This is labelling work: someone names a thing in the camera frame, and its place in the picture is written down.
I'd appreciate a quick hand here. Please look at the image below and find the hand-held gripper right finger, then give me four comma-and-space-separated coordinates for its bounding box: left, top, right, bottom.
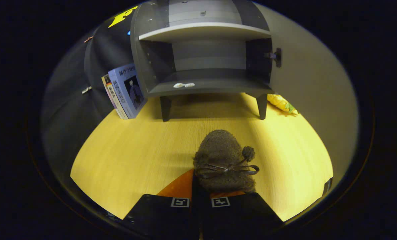
198, 190, 284, 240

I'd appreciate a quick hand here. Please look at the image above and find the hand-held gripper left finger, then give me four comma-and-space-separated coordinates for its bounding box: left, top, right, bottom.
122, 168, 201, 240

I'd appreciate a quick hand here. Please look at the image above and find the brown fuzzy shoe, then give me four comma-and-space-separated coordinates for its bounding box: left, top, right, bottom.
192, 129, 260, 194

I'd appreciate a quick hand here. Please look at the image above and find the grey shoe cabinet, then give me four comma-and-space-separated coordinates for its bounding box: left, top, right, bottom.
130, 0, 282, 122

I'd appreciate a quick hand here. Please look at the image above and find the yellow plush toy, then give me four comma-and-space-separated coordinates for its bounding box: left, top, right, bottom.
267, 94, 300, 116

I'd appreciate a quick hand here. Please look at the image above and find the white paperback book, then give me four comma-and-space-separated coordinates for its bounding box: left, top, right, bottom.
101, 74, 129, 120

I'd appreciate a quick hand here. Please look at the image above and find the blue paperback book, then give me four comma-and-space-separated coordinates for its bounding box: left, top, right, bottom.
108, 64, 148, 119

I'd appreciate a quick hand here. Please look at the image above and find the black backdrop cloth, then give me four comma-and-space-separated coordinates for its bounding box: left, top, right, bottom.
40, 5, 142, 182

